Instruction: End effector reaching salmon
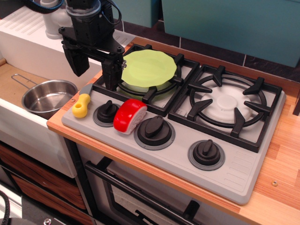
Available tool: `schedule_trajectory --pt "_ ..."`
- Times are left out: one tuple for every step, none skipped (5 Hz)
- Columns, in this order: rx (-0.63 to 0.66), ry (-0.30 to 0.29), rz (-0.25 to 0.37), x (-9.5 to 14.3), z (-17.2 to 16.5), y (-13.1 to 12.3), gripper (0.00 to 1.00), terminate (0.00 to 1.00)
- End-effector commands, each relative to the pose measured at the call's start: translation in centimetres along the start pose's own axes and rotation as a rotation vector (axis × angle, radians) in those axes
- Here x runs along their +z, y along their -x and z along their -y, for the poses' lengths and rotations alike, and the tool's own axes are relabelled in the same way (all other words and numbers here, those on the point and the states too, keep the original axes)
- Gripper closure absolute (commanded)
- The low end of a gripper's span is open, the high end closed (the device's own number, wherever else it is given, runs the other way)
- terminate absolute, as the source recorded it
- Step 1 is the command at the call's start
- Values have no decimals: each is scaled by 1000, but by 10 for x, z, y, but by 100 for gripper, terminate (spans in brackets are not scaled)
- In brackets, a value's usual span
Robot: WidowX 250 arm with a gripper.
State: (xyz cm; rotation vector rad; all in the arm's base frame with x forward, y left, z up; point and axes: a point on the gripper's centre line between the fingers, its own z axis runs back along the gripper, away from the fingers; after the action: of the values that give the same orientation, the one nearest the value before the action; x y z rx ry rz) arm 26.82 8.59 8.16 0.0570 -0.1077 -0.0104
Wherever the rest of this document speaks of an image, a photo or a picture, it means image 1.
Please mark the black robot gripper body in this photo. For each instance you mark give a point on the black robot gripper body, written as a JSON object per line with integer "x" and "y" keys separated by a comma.
{"x": 91, "y": 35}

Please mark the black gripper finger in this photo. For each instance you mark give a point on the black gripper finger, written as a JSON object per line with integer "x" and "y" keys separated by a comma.
{"x": 112, "y": 71}
{"x": 77, "y": 60}

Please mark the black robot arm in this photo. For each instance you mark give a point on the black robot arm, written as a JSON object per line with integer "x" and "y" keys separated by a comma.
{"x": 83, "y": 4}

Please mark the light green plate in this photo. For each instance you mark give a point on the light green plate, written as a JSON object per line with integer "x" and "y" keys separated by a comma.
{"x": 146, "y": 68}

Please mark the grey toy faucet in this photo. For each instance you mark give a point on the grey toy faucet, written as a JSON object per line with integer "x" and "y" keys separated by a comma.
{"x": 54, "y": 21}

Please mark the black left stove knob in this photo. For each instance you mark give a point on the black left stove knob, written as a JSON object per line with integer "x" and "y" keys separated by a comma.
{"x": 104, "y": 115}

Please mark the black stove knob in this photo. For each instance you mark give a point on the black stove knob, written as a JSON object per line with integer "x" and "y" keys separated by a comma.
{"x": 104, "y": 115}
{"x": 154, "y": 133}
{"x": 206, "y": 155}

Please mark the stainless steel pot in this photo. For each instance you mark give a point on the stainless steel pot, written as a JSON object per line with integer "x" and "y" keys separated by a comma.
{"x": 46, "y": 98}

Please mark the white toy sink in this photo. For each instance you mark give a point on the white toy sink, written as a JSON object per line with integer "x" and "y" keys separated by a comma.
{"x": 33, "y": 57}

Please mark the teal cabinet left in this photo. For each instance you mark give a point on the teal cabinet left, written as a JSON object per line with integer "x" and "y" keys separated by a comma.
{"x": 140, "y": 12}

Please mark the teal cabinet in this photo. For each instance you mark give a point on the teal cabinet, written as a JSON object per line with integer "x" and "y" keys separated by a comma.
{"x": 266, "y": 29}
{"x": 140, "y": 12}

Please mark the black middle stove knob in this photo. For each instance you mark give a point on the black middle stove knob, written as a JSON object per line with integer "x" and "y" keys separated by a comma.
{"x": 154, "y": 133}

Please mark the black right burner grate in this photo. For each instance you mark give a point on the black right burner grate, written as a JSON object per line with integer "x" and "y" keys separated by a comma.
{"x": 233, "y": 108}

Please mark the black right stove knob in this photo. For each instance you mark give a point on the black right stove knob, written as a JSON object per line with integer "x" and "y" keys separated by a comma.
{"x": 206, "y": 155}

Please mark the oven door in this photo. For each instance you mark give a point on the oven door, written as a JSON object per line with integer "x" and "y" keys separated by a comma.
{"x": 126, "y": 209}

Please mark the grey toy stove top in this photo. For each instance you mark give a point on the grey toy stove top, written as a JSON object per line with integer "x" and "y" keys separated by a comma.
{"x": 234, "y": 180}

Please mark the teal cabinet right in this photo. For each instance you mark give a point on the teal cabinet right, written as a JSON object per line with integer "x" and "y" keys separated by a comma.
{"x": 266, "y": 29}

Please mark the yellow handled toy knife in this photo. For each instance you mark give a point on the yellow handled toy knife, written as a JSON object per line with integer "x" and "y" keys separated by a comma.
{"x": 80, "y": 108}

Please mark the black oven door handle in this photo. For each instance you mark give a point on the black oven door handle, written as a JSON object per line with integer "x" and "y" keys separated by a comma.
{"x": 100, "y": 171}

